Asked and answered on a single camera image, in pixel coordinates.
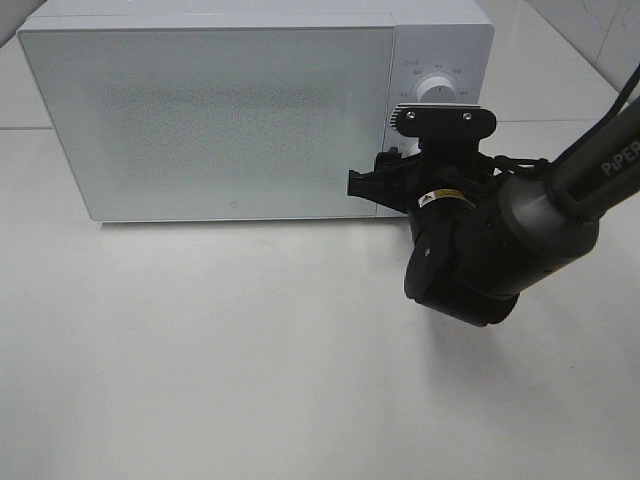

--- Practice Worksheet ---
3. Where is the white microwave oven body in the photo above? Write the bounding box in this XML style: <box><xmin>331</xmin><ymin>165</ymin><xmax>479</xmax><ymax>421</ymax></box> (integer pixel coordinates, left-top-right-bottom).
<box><xmin>17</xmin><ymin>1</ymin><xmax>494</xmax><ymax>218</ymax></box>

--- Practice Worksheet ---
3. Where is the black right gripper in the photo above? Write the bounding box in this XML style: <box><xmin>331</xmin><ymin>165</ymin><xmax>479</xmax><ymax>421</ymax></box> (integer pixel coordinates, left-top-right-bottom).
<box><xmin>347</xmin><ymin>141</ymin><xmax>495</xmax><ymax>310</ymax></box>

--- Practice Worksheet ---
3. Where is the white microwave door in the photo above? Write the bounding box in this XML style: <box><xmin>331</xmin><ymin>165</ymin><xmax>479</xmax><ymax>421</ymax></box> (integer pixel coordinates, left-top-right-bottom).
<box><xmin>20</xmin><ymin>28</ymin><xmax>393</xmax><ymax>222</ymax></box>

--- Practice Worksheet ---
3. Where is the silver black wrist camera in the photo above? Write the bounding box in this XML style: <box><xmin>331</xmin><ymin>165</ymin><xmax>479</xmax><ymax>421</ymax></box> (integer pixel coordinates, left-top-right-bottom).
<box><xmin>389</xmin><ymin>103</ymin><xmax>497</xmax><ymax>142</ymax></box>

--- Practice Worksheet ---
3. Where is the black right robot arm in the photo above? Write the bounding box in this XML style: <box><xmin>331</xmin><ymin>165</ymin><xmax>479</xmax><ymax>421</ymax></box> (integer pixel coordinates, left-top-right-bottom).
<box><xmin>347</xmin><ymin>75</ymin><xmax>639</xmax><ymax>327</ymax></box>

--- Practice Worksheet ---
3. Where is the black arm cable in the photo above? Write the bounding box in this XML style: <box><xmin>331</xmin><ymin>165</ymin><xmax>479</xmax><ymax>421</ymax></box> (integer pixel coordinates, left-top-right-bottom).
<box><xmin>482</xmin><ymin>59</ymin><xmax>640</xmax><ymax>181</ymax></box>

